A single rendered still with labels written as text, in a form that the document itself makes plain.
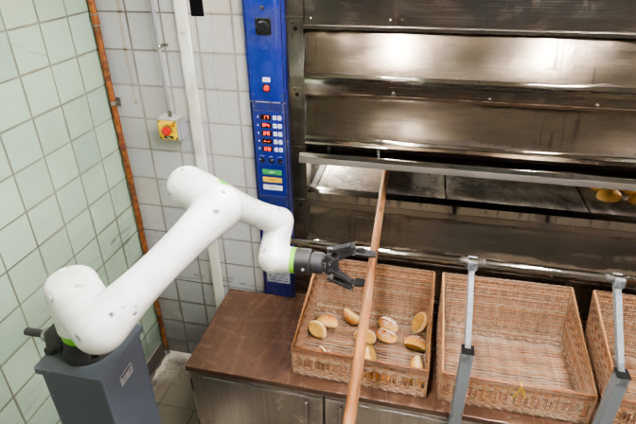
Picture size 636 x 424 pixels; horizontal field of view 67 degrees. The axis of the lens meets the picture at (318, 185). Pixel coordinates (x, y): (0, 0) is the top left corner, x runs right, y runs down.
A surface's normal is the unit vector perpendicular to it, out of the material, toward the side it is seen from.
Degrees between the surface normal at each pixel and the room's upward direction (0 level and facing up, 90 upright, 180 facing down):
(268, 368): 0
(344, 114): 70
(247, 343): 0
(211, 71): 90
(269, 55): 90
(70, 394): 90
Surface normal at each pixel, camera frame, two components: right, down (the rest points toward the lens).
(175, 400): -0.01, -0.88
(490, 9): -0.22, 0.46
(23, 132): 0.98, 0.09
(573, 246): -0.21, 0.13
